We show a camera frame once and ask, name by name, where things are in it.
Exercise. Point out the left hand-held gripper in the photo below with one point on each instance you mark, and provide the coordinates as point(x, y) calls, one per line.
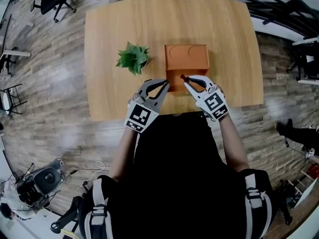
point(139, 116)

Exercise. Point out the red round object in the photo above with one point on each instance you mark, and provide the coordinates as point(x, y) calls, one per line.
point(314, 170)

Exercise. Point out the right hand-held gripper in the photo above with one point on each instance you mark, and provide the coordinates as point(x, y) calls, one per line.
point(214, 103)

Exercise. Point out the green potted plant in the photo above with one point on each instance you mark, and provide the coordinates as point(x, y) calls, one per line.
point(133, 57)

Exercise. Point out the black folding stand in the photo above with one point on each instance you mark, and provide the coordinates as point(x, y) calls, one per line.
point(11, 101)

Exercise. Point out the orange box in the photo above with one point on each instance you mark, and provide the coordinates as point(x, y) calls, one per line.
point(187, 58)

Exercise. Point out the white desk frame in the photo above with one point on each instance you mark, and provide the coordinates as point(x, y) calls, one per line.
point(12, 51)

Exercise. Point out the person's black clothing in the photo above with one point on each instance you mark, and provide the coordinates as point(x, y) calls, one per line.
point(174, 170)

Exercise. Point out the person's right hand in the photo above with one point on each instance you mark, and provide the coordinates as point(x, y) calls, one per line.
point(221, 89)

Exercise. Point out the black tripod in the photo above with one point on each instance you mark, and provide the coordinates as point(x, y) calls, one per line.
point(66, 215)

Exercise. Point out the person's right forearm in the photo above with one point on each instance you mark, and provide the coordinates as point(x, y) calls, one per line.
point(231, 143)

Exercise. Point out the person's left forearm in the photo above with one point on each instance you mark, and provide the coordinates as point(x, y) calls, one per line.
point(122, 153)

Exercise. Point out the small dark red item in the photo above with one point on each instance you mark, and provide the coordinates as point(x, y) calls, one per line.
point(183, 77)

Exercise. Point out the black equipment unit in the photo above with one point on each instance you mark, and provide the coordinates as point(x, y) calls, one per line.
point(40, 183)

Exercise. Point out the black railing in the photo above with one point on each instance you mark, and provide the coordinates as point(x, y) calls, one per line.
point(279, 6)

